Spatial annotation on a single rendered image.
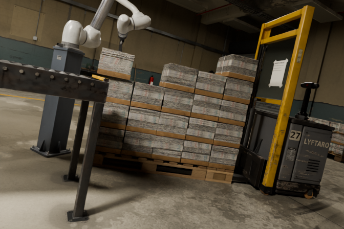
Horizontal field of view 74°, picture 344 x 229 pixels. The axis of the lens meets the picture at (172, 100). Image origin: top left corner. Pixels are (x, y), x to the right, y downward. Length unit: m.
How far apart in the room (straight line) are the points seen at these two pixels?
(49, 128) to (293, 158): 2.37
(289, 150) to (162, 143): 1.27
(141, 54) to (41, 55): 3.39
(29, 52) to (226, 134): 7.32
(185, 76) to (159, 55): 7.34
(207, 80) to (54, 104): 1.44
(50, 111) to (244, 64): 1.90
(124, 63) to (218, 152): 1.26
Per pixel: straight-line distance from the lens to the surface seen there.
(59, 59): 2.37
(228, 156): 2.46
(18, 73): 1.31
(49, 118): 2.41
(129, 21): 2.00
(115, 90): 2.13
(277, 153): 2.49
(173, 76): 2.16
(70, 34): 2.37
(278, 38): 2.83
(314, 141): 2.75
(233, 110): 2.38
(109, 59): 2.10
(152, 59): 9.38
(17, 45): 8.71
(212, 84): 2.27
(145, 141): 2.21
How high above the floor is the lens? 0.84
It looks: 3 degrees down
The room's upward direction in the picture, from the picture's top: 12 degrees clockwise
